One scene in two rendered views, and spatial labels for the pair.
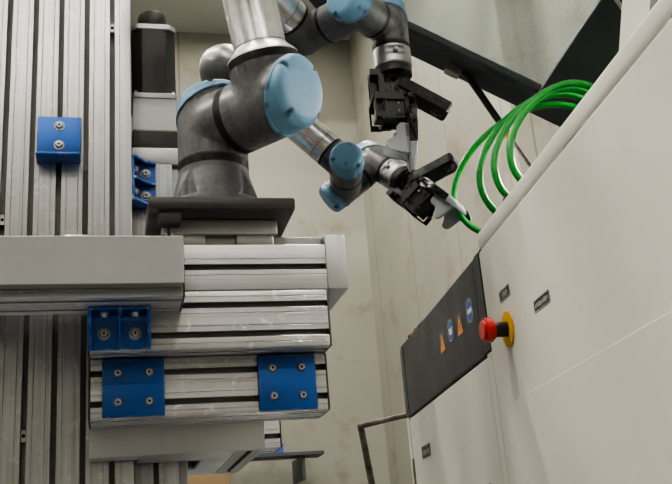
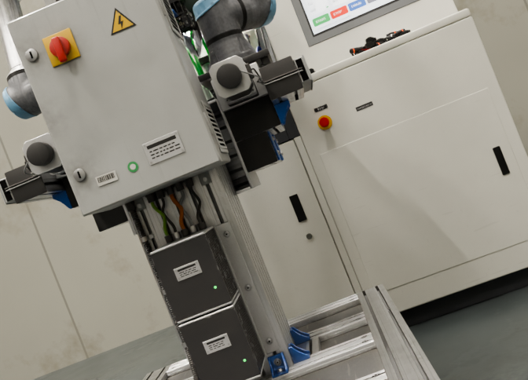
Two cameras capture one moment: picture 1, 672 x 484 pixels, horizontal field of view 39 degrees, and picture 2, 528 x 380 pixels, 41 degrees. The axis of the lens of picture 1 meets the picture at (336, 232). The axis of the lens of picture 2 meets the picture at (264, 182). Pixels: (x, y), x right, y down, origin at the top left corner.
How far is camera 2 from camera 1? 2.39 m
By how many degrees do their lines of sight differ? 73
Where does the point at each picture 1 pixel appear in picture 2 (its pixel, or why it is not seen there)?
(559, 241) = (383, 82)
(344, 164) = not seen: hidden behind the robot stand
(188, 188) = (240, 46)
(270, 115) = (269, 16)
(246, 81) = not seen: outside the picture
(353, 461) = not seen: outside the picture
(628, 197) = (439, 66)
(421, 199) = not seen: hidden behind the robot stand
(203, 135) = (236, 20)
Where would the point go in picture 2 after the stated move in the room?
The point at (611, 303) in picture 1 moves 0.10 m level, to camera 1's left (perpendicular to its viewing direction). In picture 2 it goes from (426, 99) to (423, 99)
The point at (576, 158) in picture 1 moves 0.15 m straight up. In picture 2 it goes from (400, 54) to (384, 14)
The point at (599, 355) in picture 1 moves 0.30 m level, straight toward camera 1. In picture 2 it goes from (417, 117) to (500, 83)
